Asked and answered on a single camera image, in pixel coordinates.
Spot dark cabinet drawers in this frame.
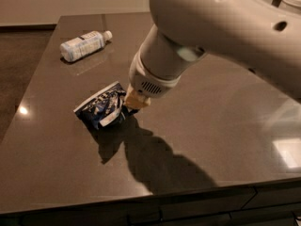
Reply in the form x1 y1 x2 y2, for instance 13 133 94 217
0 180 301 226

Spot blue plastic water bottle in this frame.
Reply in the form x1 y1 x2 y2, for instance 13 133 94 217
59 31 113 62

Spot blue Kettle chip bag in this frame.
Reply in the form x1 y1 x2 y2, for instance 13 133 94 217
73 81 137 130

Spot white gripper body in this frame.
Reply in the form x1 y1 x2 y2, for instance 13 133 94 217
129 51 182 98

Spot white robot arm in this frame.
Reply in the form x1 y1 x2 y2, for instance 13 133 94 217
125 0 301 109

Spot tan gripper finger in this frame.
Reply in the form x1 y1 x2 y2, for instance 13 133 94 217
124 86 151 110

